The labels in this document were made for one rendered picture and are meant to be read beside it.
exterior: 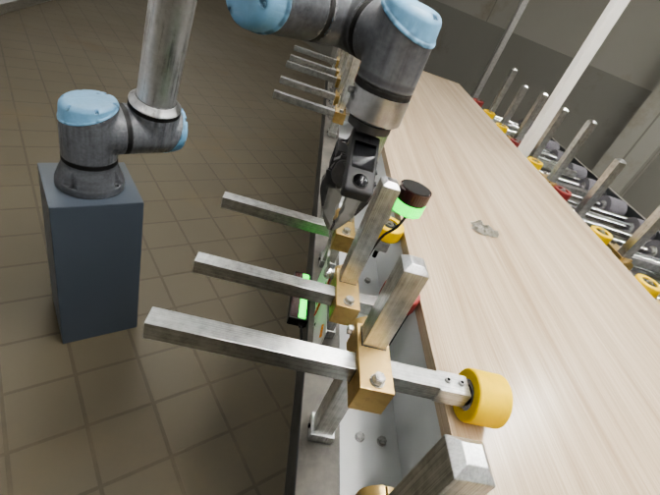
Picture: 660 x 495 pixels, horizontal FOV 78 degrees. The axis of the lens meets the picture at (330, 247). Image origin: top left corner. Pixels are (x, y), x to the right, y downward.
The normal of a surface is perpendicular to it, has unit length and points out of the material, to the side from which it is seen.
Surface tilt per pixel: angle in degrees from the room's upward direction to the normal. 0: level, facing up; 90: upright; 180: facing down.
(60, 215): 90
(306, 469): 0
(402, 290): 90
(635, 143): 90
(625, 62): 90
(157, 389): 0
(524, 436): 0
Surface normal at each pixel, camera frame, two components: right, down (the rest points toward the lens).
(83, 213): 0.54, 0.63
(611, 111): -0.79, 0.13
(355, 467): 0.31, -0.76
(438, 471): -0.95, -0.25
